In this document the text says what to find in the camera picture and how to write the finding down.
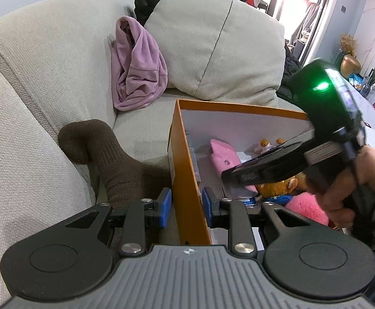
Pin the brown white plush animal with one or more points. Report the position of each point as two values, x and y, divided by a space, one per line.
277 186

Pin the beige fabric sofa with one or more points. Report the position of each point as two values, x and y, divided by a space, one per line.
46 54

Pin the beige sofa cushion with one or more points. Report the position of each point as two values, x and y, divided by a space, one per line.
213 38

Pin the pink snap pouch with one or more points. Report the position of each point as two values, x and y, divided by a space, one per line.
223 154

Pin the black garment bundle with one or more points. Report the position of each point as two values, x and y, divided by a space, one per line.
149 3

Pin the pink fluffy plush ball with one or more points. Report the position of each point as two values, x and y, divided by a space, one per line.
303 209

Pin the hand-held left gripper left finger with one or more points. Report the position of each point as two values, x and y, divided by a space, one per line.
165 207

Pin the orange cardboard box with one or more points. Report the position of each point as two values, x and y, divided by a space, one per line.
187 180

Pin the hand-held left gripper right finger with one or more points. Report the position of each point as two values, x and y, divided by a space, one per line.
206 207

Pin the brown left sock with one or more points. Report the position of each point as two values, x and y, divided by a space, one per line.
110 154

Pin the gold vase dried flowers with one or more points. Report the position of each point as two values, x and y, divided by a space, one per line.
350 66

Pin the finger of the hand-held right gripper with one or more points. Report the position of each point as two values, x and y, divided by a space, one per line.
248 175

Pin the pink cloth garment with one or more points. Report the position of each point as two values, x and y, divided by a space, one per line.
139 70

